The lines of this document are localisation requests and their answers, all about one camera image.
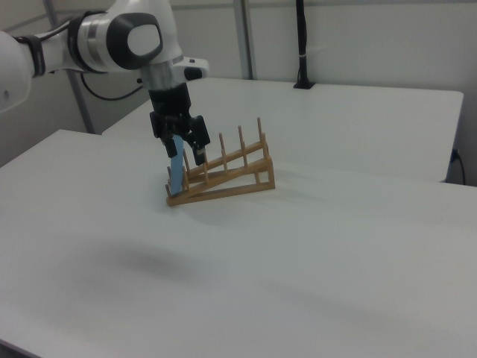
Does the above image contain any blue plate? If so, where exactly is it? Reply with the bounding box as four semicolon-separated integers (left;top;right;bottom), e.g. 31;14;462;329
168;135;186;197

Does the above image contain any black cable with blue plug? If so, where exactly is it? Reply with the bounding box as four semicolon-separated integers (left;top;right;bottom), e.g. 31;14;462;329
449;148;467;186

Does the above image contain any aluminium frame post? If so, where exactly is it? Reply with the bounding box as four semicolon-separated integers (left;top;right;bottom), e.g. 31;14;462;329
45;0;95;134
238;0;259;81

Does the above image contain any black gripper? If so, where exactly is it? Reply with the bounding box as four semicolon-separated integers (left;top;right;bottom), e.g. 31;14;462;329
148;84;209;166

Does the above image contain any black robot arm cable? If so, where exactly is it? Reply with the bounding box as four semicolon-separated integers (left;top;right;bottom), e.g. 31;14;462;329
13;21;145;101

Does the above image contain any wooden plate rack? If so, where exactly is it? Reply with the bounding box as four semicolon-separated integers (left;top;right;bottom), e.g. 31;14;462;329
164;116;277;208

